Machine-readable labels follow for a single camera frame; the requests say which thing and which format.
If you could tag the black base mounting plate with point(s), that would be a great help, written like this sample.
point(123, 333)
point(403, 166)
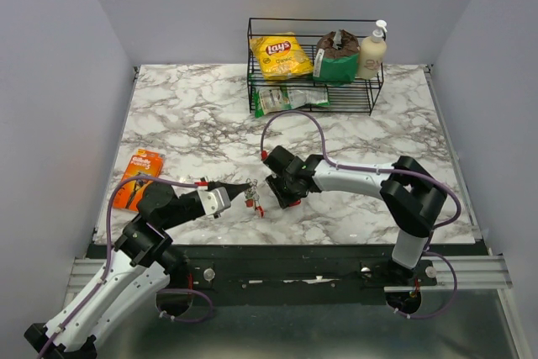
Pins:
point(264, 275)

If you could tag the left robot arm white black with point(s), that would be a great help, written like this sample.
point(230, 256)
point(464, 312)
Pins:
point(138, 264)

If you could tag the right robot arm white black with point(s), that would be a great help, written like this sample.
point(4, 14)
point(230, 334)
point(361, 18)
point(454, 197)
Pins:
point(407, 189)

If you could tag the black wire rack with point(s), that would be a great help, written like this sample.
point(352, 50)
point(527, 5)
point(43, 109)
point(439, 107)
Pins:
point(358, 97)

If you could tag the cream pump lotion bottle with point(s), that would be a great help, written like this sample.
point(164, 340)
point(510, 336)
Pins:
point(372, 51)

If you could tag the green white snack packet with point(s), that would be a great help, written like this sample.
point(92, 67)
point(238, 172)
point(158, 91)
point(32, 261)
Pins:
point(274, 99)

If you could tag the orange Gillette razor box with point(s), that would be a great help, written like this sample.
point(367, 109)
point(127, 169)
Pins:
point(143, 163)

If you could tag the green brown coffee bag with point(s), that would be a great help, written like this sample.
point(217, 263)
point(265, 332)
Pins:
point(336, 58)

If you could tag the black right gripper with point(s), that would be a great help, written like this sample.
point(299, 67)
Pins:
point(282, 199)

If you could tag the aluminium frame rail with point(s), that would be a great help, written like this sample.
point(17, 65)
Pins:
point(472, 273)

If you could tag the yellow Lays chips bag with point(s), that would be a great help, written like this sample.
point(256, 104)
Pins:
point(281, 57)

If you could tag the lone key with red tag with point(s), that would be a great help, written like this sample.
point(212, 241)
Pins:
point(295, 203)

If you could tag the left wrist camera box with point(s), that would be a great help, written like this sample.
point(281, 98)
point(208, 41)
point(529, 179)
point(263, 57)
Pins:
point(214, 202)

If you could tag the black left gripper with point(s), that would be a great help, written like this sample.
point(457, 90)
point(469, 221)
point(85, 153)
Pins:
point(232, 190)

